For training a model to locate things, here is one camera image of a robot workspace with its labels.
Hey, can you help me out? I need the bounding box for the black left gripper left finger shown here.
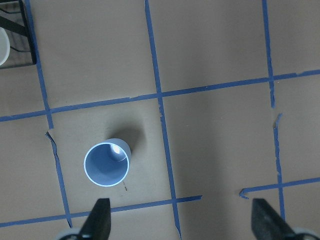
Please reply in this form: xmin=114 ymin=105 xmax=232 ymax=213
xmin=79 ymin=198 xmax=111 ymax=240

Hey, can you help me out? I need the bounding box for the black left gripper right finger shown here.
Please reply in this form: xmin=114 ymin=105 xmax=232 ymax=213
xmin=251 ymin=198 xmax=295 ymax=240

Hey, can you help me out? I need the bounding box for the light blue plastic cup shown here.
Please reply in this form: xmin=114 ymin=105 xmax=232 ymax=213
xmin=83 ymin=138 xmax=131 ymax=187

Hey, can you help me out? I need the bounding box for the white ceramic mug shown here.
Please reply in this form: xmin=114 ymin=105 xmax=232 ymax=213
xmin=0 ymin=27 xmax=11 ymax=66

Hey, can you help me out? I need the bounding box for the black wire mug rack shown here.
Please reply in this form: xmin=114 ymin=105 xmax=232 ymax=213
xmin=0 ymin=0 xmax=37 ymax=69

